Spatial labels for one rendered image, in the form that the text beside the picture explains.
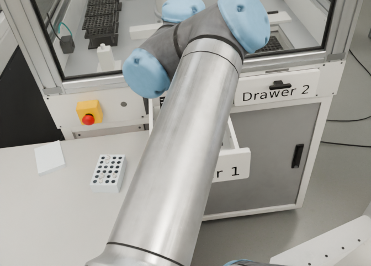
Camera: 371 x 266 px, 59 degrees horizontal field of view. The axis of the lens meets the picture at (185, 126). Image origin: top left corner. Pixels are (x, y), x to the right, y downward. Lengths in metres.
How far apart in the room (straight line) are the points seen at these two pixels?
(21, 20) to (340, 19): 0.93
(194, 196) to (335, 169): 1.89
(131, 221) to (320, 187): 1.81
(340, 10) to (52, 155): 1.03
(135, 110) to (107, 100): 0.10
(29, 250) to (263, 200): 1.10
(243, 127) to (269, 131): 0.11
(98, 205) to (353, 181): 1.51
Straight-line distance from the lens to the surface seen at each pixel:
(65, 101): 1.19
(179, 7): 0.57
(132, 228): 0.28
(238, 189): 1.61
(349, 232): 1.00
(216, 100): 0.34
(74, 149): 1.23
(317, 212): 1.94
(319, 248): 0.95
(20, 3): 1.04
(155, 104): 1.18
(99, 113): 1.15
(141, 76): 0.49
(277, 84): 1.15
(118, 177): 1.04
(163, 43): 0.48
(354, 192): 2.08
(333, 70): 1.25
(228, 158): 0.89
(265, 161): 1.49
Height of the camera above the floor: 1.57
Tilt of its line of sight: 43 degrees down
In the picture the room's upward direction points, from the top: 6 degrees counter-clockwise
